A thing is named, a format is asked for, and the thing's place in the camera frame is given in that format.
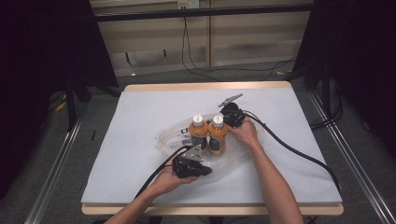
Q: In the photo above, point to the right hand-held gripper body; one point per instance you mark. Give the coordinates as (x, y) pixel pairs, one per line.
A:
(233, 113)

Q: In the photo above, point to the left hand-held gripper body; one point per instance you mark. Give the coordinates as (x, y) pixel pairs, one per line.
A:
(186, 165)

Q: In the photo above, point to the clear plastic bag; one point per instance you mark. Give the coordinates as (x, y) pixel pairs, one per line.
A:
(224, 161)

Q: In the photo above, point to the orange drink bottle white cap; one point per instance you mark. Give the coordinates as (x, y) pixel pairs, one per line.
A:
(198, 130)
(217, 133)

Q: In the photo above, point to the person's right hand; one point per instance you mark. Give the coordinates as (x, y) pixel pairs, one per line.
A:
(246, 132)

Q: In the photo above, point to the person's left hand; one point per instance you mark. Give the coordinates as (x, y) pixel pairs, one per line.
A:
(171, 182)

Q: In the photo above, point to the white table mat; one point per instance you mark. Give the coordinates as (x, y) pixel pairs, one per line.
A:
(130, 124)

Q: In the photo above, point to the black stand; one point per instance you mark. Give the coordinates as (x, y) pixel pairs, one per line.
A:
(71, 102)
(317, 77)

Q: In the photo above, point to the black horizontal bar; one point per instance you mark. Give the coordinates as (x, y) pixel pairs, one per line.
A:
(202, 12)

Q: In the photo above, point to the black curtain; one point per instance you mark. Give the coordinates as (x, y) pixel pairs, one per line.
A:
(46, 62)
(364, 62)

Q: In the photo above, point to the white wall socket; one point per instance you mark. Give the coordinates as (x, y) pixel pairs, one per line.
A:
(188, 3)

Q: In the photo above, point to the metal floor rail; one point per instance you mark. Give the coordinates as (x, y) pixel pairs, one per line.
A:
(53, 174)
(351, 155)

